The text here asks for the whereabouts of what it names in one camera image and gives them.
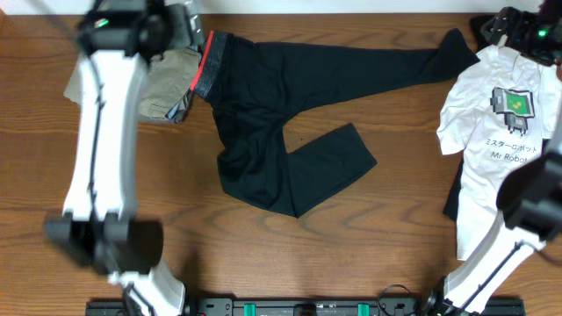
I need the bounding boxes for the black leggings red waistband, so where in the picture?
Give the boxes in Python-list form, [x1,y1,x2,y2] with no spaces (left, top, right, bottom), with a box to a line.
[191,29,478,218]

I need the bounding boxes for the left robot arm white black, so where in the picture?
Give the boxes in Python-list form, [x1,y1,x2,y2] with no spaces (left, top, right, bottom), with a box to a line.
[44,0,204,315]

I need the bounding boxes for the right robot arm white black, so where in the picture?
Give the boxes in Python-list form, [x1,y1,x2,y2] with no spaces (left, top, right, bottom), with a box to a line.
[421,1,561,315]

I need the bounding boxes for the black garment under t-shirt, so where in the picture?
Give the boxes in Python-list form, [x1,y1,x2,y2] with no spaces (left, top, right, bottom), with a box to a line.
[443,14,494,222]

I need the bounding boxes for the folded khaki pants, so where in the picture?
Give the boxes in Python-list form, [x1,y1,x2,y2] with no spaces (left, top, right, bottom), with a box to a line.
[63,46,203,123]

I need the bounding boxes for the grey folded garment under khaki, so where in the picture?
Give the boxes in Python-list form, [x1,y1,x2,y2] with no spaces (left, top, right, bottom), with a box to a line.
[166,90,193,124]

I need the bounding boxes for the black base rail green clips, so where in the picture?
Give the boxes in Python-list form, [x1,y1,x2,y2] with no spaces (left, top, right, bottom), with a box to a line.
[84,297,527,316]

